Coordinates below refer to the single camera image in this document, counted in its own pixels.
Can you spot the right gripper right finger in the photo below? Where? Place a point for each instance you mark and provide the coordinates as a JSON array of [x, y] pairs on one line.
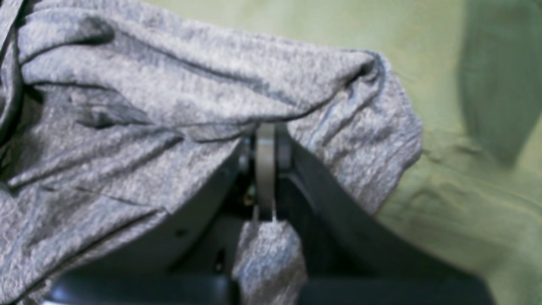
[[349, 257]]

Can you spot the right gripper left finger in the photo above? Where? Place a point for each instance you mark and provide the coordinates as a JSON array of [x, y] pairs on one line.
[[187, 259]]

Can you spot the grey heathered T-shirt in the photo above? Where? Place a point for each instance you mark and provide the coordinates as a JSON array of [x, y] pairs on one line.
[[115, 112]]

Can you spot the green table cloth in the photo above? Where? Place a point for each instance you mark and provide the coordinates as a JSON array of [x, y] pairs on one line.
[[472, 69]]

